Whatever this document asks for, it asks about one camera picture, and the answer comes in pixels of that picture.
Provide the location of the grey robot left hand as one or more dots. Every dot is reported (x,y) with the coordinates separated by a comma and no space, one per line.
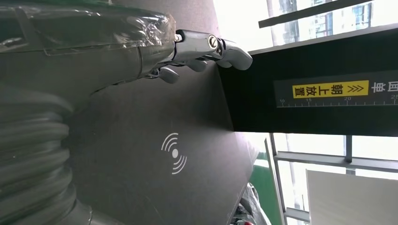
(77,62)

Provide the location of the white parcel red stripe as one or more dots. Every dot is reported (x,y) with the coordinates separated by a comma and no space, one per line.
(248,206)

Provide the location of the green conveyor belt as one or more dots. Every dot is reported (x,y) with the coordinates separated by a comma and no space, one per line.
(264,186)

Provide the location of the yellow black ruler label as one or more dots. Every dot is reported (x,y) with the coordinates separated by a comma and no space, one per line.
(329,90)

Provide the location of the white panel board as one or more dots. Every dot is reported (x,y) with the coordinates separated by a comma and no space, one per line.
(351,198)

